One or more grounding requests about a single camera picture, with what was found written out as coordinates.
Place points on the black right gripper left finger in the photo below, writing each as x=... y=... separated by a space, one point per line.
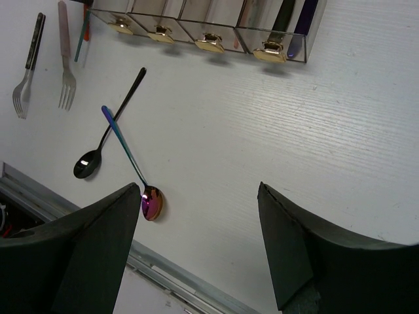
x=72 y=255

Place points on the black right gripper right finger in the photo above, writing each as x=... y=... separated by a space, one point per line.
x=319 y=267

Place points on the iridescent rainbow spoon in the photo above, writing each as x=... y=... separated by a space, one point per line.
x=152 y=200

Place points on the black spoon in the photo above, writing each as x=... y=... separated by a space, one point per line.
x=89 y=162

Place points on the fork with dark patterned handle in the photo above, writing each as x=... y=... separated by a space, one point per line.
x=22 y=92

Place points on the black knife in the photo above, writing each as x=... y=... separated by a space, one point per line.
x=282 y=21

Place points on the purple iridescent knife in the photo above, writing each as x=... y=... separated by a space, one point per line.
x=302 y=27

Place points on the green chopstick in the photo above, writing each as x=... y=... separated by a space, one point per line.
x=79 y=45

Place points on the clear four-compartment utensil organizer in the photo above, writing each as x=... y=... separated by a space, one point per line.
x=210 y=25

